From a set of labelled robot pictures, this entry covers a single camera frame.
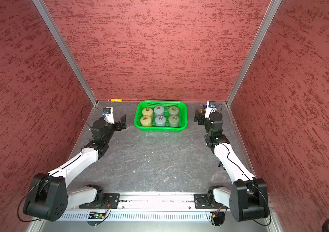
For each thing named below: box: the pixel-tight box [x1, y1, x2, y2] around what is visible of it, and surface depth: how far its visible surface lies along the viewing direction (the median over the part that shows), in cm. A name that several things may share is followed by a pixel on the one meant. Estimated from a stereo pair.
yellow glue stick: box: [110, 98, 124, 103], surface depth 124 cm
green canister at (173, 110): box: [168, 106, 180, 116], surface depth 106 cm
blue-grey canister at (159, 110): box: [153, 105, 165, 117], surface depth 106 cm
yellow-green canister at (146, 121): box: [140, 115, 152, 127], surface depth 100 cm
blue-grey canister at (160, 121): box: [154, 115, 166, 127], surface depth 100 cm
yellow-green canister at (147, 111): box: [142, 107, 153, 118], surface depth 105 cm
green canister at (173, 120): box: [168, 114, 180, 128], surface depth 101 cm
